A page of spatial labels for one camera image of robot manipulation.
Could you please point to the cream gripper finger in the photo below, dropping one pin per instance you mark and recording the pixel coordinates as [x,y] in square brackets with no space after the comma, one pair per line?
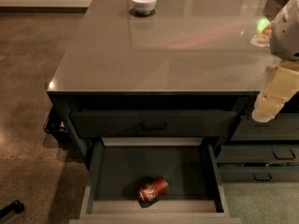
[279,85]
[262,39]

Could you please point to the red coke can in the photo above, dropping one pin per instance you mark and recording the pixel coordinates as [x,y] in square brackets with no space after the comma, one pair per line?
[153,189]

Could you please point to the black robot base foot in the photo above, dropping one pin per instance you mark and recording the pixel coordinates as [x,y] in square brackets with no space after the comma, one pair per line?
[16,206]

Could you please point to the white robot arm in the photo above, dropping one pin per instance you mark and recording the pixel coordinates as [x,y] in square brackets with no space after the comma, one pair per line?
[284,40]

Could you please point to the right top drawer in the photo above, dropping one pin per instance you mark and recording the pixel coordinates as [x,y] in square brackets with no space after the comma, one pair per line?
[284,127]

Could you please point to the right bottom drawer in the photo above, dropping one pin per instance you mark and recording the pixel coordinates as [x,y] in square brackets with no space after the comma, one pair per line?
[259,174]

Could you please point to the dark cabinet counter unit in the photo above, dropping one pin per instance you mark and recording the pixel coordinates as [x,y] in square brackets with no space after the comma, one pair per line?
[184,55]

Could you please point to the dark top drawer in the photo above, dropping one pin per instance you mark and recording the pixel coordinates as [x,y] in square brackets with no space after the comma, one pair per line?
[153,123]

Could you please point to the open dark middle drawer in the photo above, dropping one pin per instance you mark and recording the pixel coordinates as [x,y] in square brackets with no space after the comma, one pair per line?
[120,167]

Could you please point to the white ceramic bowl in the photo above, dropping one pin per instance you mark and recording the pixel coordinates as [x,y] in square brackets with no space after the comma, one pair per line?
[143,7]

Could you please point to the black side wire rack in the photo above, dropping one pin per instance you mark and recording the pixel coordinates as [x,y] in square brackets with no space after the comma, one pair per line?
[54,124]

